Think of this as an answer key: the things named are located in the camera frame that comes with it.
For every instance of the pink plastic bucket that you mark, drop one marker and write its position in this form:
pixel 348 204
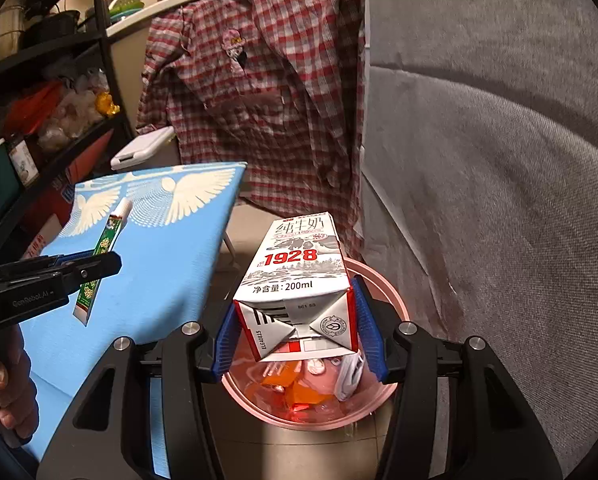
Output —
pixel 244 390

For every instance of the person's left hand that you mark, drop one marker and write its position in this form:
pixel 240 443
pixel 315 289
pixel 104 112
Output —
pixel 9 390

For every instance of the yellow packet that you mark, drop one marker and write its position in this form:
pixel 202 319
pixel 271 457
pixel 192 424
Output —
pixel 107 104

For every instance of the green ointment tube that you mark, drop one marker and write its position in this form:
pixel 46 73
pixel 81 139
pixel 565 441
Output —
pixel 106 240

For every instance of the red bag on shelf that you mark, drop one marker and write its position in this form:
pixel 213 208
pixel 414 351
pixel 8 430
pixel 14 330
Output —
pixel 34 105

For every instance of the black cooking pot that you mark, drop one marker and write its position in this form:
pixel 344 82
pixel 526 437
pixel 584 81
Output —
pixel 51 25

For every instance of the blue wing print table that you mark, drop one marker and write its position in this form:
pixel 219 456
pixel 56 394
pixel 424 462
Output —
pixel 154 270

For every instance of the green colander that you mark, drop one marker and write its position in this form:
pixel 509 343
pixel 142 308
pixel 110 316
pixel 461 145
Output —
pixel 126 6

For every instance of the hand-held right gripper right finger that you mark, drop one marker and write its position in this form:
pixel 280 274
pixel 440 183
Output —
pixel 369 330

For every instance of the white face mask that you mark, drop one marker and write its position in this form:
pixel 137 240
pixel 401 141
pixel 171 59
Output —
pixel 349 377

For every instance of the red white milk carton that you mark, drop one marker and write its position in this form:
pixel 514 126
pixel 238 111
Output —
pixel 299 270

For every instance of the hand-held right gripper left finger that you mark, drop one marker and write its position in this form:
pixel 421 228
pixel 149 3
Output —
pixel 224 345

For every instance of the clear bag of garlic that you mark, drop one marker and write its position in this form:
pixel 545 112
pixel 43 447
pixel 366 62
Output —
pixel 74 110

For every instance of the orange snack bag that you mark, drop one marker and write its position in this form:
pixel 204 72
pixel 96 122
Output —
pixel 299 392

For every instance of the black shelf rack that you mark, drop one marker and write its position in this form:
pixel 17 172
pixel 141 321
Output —
pixel 39 52

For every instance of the white lidded bin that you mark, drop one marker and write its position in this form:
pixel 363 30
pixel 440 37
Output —
pixel 139 147

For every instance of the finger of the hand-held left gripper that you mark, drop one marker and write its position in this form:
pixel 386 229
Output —
pixel 74 260
pixel 94 272

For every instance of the green storage box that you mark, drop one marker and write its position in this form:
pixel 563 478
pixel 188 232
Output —
pixel 6 175

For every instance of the glass spice jar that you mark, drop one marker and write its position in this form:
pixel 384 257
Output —
pixel 24 162

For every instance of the grey fabric sofa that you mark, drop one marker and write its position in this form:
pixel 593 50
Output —
pixel 504 160

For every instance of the red plaid shirt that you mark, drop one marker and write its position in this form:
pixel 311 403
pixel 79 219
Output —
pixel 279 110

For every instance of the white kitchen counter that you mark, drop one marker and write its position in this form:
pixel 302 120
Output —
pixel 129 22

